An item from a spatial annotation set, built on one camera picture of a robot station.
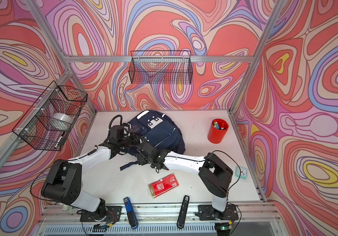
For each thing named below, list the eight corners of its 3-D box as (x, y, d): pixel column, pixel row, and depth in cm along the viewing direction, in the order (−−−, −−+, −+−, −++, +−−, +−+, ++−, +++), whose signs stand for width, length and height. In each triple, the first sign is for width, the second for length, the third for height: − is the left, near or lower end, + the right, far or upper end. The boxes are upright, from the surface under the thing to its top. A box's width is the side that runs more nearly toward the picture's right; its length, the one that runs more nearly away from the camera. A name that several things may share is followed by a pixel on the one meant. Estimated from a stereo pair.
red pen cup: (209, 143, 102) (213, 131, 92) (206, 131, 109) (210, 118, 98) (224, 143, 102) (230, 131, 91) (220, 131, 109) (226, 118, 98)
